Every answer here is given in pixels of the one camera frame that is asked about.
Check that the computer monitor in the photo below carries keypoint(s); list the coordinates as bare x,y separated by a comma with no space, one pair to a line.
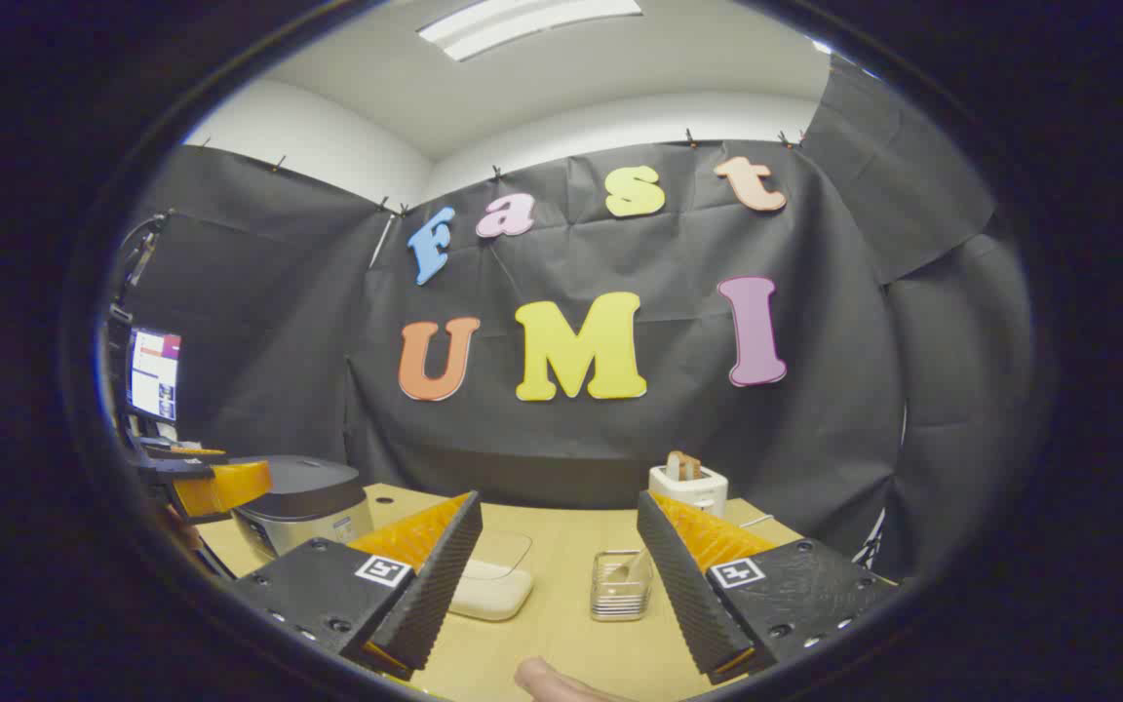
154,375

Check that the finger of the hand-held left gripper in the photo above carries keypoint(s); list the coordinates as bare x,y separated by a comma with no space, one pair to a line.
225,485

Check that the clear box of rice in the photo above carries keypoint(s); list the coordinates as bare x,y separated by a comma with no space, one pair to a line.
493,593

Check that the silver black rice cooker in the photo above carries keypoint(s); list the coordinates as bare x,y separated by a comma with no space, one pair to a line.
303,497

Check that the brown toast slice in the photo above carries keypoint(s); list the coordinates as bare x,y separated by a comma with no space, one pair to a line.
683,465

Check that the white toaster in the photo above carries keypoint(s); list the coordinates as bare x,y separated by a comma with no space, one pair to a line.
693,490

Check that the ceiling light panel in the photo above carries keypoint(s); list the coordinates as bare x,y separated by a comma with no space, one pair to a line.
522,24

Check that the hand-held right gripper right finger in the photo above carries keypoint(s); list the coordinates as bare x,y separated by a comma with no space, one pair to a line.
683,585

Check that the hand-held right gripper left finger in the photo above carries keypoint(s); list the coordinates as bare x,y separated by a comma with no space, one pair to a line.
430,585

